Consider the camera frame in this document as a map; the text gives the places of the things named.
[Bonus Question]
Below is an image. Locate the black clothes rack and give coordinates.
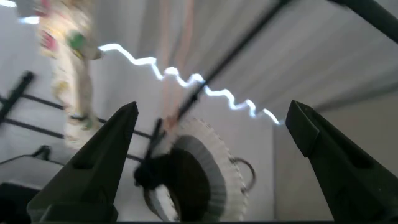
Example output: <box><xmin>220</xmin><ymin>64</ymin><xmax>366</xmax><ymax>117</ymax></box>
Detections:
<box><xmin>0</xmin><ymin>0</ymin><xmax>398</xmax><ymax>164</ymax></box>

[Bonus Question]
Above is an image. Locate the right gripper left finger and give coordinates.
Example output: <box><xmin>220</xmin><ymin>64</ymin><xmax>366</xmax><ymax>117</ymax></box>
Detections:
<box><xmin>26</xmin><ymin>101</ymin><xmax>139</xmax><ymax>222</ymax></box>

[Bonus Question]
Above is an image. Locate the cream printed garment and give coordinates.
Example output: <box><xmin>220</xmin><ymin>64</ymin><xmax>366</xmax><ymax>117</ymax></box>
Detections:
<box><xmin>34</xmin><ymin>0</ymin><xmax>103</xmax><ymax>150</ymax></box>

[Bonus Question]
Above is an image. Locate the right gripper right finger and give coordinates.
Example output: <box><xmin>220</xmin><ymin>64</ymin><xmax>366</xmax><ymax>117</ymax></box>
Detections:
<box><xmin>285</xmin><ymin>99</ymin><xmax>398</xmax><ymax>222</ymax></box>

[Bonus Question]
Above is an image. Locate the white laundry basket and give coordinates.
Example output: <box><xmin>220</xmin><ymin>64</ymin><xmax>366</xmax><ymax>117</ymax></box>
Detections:
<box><xmin>142</xmin><ymin>116</ymin><xmax>257</xmax><ymax>222</ymax></box>

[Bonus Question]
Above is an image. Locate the black garment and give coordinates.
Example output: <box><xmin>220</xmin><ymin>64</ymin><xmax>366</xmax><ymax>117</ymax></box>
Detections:
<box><xmin>133</xmin><ymin>147</ymin><xmax>212</xmax><ymax>222</ymax></box>

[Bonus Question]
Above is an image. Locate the pink clothes hanger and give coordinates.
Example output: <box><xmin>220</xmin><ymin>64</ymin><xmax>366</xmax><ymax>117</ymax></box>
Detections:
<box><xmin>158</xmin><ymin>0</ymin><xmax>197</xmax><ymax>131</ymax></box>

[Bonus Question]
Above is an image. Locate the white curtain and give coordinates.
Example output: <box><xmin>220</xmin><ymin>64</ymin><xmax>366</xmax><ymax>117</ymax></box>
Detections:
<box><xmin>90</xmin><ymin>0</ymin><xmax>398</xmax><ymax>125</ymax></box>

